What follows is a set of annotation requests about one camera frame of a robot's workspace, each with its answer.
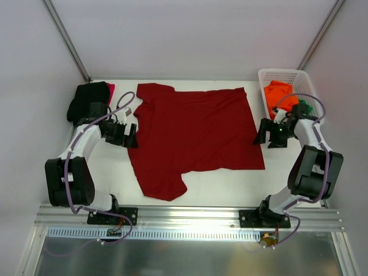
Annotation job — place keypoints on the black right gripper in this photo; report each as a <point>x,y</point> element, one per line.
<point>270,133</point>

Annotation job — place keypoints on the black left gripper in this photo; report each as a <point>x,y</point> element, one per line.
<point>123,134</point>

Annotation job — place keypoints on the dark red t shirt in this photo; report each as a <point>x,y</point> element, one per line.
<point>184,131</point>

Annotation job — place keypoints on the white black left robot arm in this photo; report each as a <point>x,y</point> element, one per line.
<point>69,181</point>

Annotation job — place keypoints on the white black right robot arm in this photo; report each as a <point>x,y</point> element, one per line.
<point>315,171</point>

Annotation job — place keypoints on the orange t shirt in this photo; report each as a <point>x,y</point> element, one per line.
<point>279,94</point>

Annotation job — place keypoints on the green t shirt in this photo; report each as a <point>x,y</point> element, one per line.
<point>306,107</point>

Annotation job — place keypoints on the white plastic basket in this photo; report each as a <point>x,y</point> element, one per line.
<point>302,88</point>

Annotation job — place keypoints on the folded pink t shirt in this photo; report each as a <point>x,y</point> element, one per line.
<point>111,91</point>

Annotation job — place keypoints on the folded black t shirt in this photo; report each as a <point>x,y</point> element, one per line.
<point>86,95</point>

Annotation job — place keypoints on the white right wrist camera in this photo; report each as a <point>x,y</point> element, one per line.
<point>280,115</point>

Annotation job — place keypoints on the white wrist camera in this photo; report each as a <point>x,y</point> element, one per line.
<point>280,115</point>
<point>123,114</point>

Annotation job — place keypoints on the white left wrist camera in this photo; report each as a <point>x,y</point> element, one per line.
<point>123,114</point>

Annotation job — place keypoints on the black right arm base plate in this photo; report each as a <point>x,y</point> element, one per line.
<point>257,219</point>

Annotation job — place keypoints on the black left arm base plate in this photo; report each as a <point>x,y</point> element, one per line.
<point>123,212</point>

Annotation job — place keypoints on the aluminium right table rail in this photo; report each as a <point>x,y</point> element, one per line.
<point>323,201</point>

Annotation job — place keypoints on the aluminium front mounting rail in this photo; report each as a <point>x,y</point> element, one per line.
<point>184,217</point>

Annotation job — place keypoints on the white slotted cable duct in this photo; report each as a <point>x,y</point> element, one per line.
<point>152,234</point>

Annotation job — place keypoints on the aluminium right corner post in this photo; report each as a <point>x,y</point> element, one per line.
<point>322,31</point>

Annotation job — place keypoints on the aluminium corner post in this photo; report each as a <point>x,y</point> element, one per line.
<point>66,39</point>
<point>322,31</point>

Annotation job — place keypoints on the aluminium left corner post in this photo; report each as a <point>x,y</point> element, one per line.
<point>66,39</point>

